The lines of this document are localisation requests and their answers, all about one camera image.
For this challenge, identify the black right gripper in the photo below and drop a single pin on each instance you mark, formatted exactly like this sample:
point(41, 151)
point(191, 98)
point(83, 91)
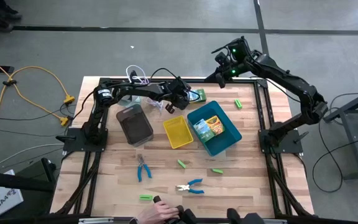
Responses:
point(228, 72)

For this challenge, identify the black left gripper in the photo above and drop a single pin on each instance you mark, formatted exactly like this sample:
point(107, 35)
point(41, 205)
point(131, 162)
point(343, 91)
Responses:
point(179, 93)

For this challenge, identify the green blue crayon box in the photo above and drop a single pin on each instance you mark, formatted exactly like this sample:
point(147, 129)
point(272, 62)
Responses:
point(204, 130)
point(202, 96)

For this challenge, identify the green eraser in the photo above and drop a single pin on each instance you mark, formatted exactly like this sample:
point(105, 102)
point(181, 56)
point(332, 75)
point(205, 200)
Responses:
point(217, 170)
point(145, 197)
point(238, 103)
point(181, 163)

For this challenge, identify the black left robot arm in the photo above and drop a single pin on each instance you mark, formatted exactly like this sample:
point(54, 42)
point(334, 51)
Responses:
point(135, 90)

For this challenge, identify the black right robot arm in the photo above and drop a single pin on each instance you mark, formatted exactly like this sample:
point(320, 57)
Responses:
point(291, 84)

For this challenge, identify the yellow slotted plastic basket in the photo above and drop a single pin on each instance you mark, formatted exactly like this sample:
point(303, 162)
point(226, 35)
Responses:
point(177, 132)

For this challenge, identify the teal plastic bin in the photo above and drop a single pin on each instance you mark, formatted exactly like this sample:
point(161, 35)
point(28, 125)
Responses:
point(228, 137)

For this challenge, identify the dark grey translucent bin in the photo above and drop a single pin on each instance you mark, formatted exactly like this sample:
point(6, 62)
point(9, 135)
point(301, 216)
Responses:
point(135, 126)

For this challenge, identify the person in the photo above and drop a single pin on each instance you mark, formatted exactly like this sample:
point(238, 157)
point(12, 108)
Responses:
point(157, 213)

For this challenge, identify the black cart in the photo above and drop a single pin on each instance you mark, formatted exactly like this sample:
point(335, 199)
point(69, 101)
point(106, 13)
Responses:
point(11, 182)

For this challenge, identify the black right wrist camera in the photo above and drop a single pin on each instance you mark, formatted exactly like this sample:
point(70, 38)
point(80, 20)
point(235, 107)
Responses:
point(221, 58)

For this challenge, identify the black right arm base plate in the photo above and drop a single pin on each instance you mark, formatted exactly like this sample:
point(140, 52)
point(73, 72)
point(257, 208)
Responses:
point(291, 143)

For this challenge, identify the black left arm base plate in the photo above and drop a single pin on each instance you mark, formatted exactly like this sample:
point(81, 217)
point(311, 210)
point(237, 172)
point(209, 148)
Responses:
point(73, 143)

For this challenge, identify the silver frame bracket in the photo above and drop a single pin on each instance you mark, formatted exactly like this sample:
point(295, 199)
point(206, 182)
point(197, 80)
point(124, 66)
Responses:
point(269, 221)
point(95, 220)

